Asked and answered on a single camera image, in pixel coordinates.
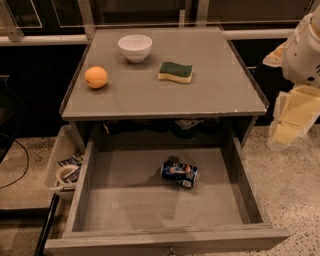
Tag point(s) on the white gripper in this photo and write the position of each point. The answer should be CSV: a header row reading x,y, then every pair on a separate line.
x,y
302,58

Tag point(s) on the blue pepsi can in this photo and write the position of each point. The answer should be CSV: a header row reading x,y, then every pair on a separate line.
x,y
180,173

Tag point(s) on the grey open top drawer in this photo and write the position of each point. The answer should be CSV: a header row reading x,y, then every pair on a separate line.
x,y
123,207

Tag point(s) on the grey counter cabinet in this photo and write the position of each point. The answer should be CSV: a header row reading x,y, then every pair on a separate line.
x,y
220,85

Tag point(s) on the green yellow sponge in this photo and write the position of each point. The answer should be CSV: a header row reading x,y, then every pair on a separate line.
x,y
175,72

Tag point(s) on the white ceramic bowl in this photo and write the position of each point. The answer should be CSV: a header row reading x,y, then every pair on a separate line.
x,y
135,48

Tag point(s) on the orange fruit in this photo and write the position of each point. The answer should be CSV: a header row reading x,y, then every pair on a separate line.
x,y
96,77

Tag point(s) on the clear plastic bin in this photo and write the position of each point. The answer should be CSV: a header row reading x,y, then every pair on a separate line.
x,y
65,147

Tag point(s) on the white tape roll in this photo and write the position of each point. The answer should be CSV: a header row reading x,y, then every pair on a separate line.
x,y
68,174

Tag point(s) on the metal railing bar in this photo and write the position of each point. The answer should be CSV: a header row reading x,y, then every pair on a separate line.
x,y
82,39

